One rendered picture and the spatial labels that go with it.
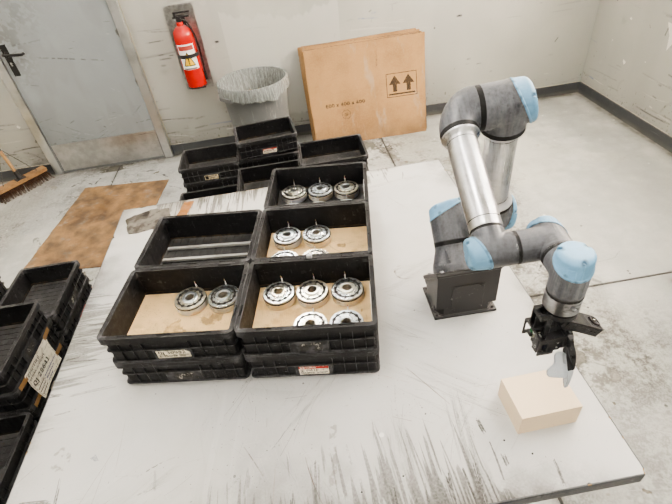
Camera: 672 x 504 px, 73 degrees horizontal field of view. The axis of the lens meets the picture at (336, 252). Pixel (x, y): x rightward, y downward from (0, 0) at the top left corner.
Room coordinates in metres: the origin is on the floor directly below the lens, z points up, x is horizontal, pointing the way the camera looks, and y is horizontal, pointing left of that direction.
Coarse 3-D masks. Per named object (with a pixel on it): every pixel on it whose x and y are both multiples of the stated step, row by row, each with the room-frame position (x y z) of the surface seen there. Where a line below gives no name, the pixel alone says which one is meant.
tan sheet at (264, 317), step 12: (264, 288) 1.11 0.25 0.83; (264, 312) 1.00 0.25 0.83; (276, 312) 0.99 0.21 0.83; (288, 312) 0.99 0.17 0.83; (300, 312) 0.98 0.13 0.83; (324, 312) 0.97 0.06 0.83; (336, 312) 0.96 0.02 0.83; (360, 312) 0.95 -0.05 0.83; (264, 324) 0.95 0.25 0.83; (276, 324) 0.94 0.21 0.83; (288, 324) 0.94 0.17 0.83
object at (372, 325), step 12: (252, 264) 1.12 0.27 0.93; (264, 264) 1.12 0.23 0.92; (372, 264) 1.05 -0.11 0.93; (372, 276) 0.99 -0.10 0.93; (372, 288) 0.94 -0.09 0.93; (372, 300) 0.89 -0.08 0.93; (240, 312) 0.92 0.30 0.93; (372, 312) 0.85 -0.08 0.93; (240, 324) 0.87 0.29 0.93; (324, 324) 0.83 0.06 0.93; (336, 324) 0.82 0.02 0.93; (348, 324) 0.82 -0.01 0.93; (360, 324) 0.81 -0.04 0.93; (372, 324) 0.81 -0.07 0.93; (240, 336) 0.84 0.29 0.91; (252, 336) 0.84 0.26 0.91; (264, 336) 0.83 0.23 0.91
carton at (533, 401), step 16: (512, 384) 0.67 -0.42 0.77; (528, 384) 0.66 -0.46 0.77; (544, 384) 0.66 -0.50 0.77; (560, 384) 0.65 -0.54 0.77; (512, 400) 0.62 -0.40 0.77; (528, 400) 0.62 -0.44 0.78; (544, 400) 0.61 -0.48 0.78; (560, 400) 0.61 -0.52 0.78; (576, 400) 0.60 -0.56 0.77; (512, 416) 0.61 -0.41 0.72; (528, 416) 0.57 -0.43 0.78; (544, 416) 0.57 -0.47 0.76; (560, 416) 0.58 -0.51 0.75; (576, 416) 0.58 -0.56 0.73
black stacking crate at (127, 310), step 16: (160, 272) 1.16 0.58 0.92; (176, 272) 1.15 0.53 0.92; (192, 272) 1.15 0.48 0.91; (208, 272) 1.14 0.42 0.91; (224, 272) 1.13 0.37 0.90; (240, 272) 1.13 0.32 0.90; (128, 288) 1.10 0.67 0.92; (144, 288) 1.16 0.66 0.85; (160, 288) 1.16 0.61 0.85; (176, 288) 1.15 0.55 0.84; (208, 288) 1.14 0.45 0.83; (128, 304) 1.06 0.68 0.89; (112, 320) 0.96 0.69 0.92; (128, 320) 1.02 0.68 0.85; (112, 352) 0.88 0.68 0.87; (128, 352) 0.89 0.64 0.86; (144, 352) 0.88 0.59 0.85; (192, 352) 0.86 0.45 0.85; (208, 352) 0.86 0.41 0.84; (224, 352) 0.86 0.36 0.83; (240, 352) 0.86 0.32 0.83
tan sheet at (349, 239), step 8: (336, 232) 1.36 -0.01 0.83; (344, 232) 1.36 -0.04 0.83; (352, 232) 1.35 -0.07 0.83; (360, 232) 1.34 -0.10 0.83; (272, 240) 1.37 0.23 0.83; (336, 240) 1.32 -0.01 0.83; (344, 240) 1.31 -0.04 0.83; (352, 240) 1.30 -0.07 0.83; (360, 240) 1.30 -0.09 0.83; (272, 248) 1.32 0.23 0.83; (296, 248) 1.30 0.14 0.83; (304, 248) 1.29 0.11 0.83; (312, 248) 1.29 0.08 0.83; (320, 248) 1.28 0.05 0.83; (328, 248) 1.28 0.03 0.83; (336, 248) 1.27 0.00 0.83; (344, 248) 1.26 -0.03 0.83; (352, 248) 1.26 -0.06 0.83; (360, 248) 1.25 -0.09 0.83
